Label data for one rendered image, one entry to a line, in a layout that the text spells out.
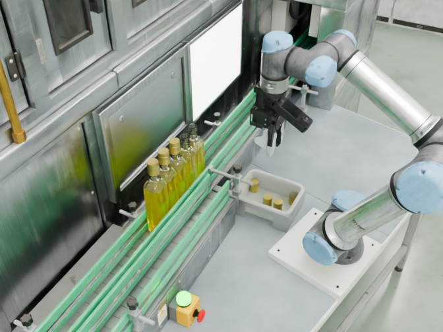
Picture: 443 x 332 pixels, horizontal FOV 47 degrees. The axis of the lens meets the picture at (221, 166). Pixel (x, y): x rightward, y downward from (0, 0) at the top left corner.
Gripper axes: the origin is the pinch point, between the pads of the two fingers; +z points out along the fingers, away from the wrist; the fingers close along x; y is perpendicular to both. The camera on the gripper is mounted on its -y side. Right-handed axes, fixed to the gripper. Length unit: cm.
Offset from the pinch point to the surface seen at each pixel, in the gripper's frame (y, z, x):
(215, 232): 14.5, 32.5, 10.9
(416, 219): -44, 79, -77
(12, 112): 43, -29, 50
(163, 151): 29.6, 1.9, 14.4
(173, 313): 13, 38, 40
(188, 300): 9, 33, 38
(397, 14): 26, 106, -365
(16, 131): 43, -25, 51
